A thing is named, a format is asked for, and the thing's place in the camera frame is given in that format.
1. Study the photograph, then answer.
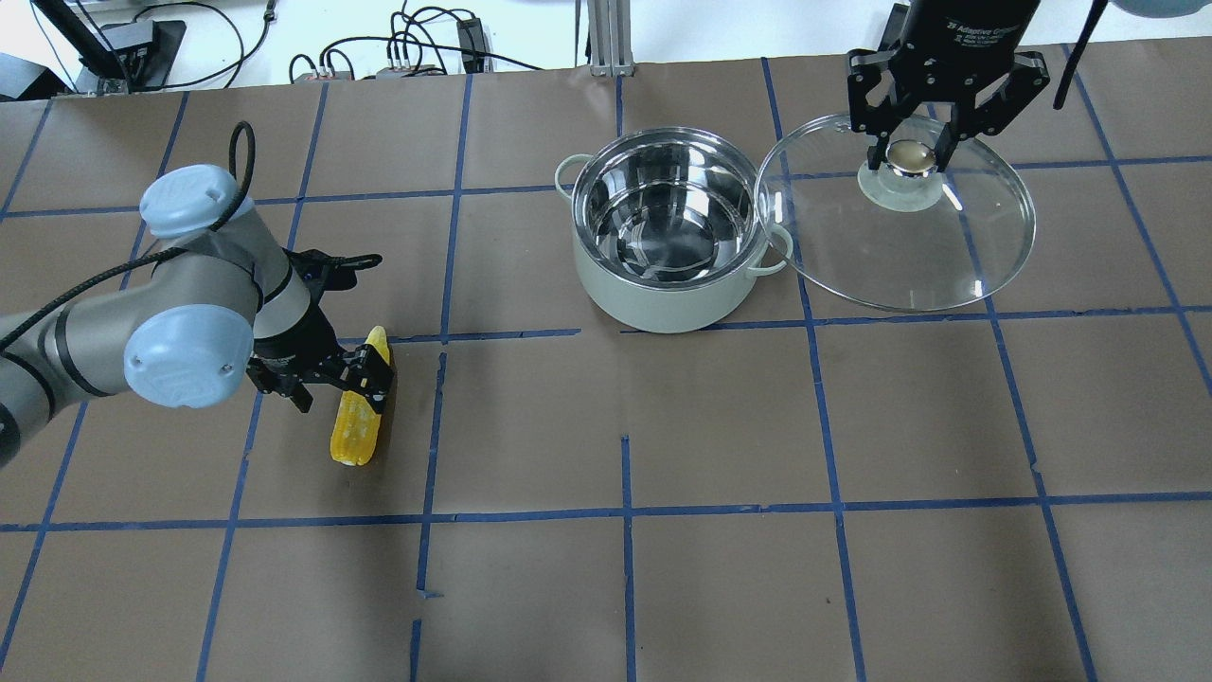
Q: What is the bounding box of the glass pot lid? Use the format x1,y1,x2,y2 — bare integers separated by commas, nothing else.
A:
755,114,1036,314

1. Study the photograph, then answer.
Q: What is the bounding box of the brown paper table cover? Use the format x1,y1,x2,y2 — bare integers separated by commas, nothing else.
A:
2,39,1211,681

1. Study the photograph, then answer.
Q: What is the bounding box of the yellow corn cob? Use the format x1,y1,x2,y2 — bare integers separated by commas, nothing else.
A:
330,327,391,466

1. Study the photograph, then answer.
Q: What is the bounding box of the black monitor stand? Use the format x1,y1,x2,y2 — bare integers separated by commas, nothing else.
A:
30,1,187,94

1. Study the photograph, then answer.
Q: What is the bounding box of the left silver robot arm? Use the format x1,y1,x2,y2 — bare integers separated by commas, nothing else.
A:
1,165,394,465

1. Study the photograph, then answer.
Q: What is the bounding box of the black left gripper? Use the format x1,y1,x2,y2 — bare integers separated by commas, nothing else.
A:
245,314,395,415

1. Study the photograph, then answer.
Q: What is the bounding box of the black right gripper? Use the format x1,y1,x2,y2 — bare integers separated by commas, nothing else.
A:
846,1,1051,171

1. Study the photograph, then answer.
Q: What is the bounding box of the pale green steel pot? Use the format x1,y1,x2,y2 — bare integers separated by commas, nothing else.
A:
553,126,793,333

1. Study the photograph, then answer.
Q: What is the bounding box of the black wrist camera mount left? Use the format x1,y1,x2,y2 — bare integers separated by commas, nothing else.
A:
284,250,383,305

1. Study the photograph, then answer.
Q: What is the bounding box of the aluminium frame post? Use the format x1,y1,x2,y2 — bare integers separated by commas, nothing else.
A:
587,1,635,78

